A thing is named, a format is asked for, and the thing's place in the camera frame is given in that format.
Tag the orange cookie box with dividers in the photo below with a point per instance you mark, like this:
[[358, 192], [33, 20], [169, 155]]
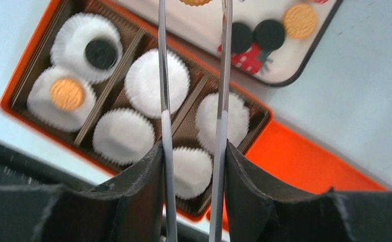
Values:
[[137, 37]]

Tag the orange box lid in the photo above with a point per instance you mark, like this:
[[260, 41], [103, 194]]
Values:
[[285, 186]]

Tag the white paper cupcake liner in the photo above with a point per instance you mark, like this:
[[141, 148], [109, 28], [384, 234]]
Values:
[[206, 117], [192, 172], [68, 49], [142, 83], [40, 105], [123, 136]]

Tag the black sandwich cookie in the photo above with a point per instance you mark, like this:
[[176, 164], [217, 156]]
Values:
[[269, 34], [101, 54], [242, 37]]

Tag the round tan biscuit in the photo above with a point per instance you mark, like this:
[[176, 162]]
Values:
[[67, 94], [195, 3], [299, 21]]

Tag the strawberry print serving tray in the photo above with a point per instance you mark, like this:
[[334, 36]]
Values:
[[202, 27]]

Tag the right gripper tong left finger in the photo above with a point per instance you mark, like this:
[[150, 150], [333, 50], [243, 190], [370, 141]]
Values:
[[170, 201]]

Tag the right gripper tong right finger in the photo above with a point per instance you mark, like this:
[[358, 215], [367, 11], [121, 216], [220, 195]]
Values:
[[218, 179]]

